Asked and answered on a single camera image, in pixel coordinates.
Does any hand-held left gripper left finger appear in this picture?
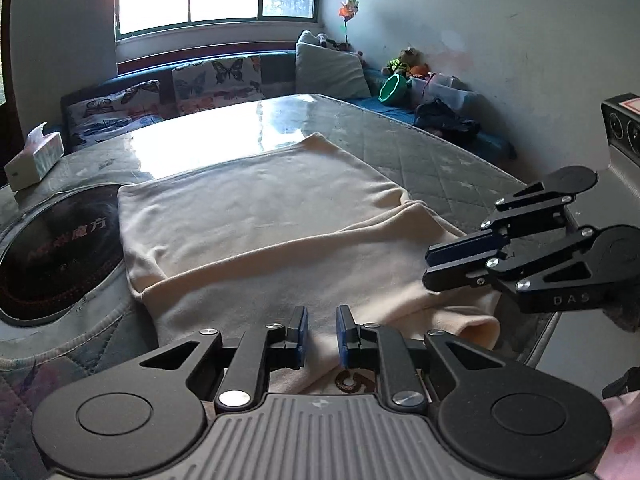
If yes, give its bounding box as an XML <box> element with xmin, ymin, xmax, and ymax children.
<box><xmin>141</xmin><ymin>305</ymin><xmax>309</xmax><ymax>412</ymax></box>

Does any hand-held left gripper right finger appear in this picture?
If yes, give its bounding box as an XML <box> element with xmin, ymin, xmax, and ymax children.
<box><xmin>336</xmin><ymin>305</ymin><xmax>501</xmax><ymax>412</ymax></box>

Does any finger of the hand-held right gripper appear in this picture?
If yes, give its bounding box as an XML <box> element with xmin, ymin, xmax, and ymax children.
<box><xmin>422</xmin><ymin>230</ymin><xmax>596</xmax><ymax>293</ymax></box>
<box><xmin>426</xmin><ymin>177</ymin><xmax>571</xmax><ymax>267</ymax></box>

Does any cream sweatshirt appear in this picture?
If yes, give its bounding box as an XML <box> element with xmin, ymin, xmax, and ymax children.
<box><xmin>117</xmin><ymin>132</ymin><xmax>501</xmax><ymax>396</ymax></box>

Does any dark clothes pile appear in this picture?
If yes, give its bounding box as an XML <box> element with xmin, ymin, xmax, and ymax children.
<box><xmin>414</xmin><ymin>99</ymin><xmax>483</xmax><ymax>146</ymax></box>

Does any blue sofa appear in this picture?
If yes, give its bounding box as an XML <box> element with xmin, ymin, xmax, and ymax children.
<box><xmin>60</xmin><ymin>50</ymin><xmax>516</xmax><ymax>161</ymax></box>

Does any clear plastic storage box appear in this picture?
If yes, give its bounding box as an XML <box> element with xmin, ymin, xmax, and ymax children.
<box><xmin>407</xmin><ymin>72</ymin><xmax>476</xmax><ymax>111</ymax></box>

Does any green bowl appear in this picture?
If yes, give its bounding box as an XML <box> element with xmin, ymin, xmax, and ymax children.
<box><xmin>378</xmin><ymin>74</ymin><xmax>408</xmax><ymax>106</ymax></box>

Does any brown stuffed toy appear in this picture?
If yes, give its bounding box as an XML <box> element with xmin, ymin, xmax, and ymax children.
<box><xmin>384</xmin><ymin>47</ymin><xmax>423</xmax><ymax>78</ymax></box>

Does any grey pillow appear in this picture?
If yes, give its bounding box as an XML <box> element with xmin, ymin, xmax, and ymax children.
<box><xmin>295</xmin><ymin>41</ymin><xmax>372</xmax><ymax>101</ymax></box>

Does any person's pink dotted clothing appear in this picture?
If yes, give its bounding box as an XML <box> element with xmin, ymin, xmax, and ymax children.
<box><xmin>597</xmin><ymin>392</ymin><xmax>640</xmax><ymax>480</ymax></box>

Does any black and white plush toy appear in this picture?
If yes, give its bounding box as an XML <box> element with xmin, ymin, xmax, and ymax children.
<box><xmin>300</xmin><ymin>30</ymin><xmax>346</xmax><ymax>52</ymax></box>

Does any round black induction cooktop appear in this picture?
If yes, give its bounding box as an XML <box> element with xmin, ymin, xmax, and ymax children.
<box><xmin>0</xmin><ymin>182</ymin><xmax>131</xmax><ymax>328</ymax></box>

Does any butterfly print cushion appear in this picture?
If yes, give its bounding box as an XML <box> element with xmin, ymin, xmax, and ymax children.
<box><xmin>67</xmin><ymin>80</ymin><xmax>166</xmax><ymax>148</ymax></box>
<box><xmin>172</xmin><ymin>55</ymin><xmax>266</xmax><ymax>116</ymax></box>

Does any colourful pinwheel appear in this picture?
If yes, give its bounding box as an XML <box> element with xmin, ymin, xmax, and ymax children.
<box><xmin>337</xmin><ymin>0</ymin><xmax>362</xmax><ymax>51</ymax></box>

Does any white tissue box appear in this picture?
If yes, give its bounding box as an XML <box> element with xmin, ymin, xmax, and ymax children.
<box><xmin>4</xmin><ymin>122</ymin><xmax>66</xmax><ymax>192</ymax></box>

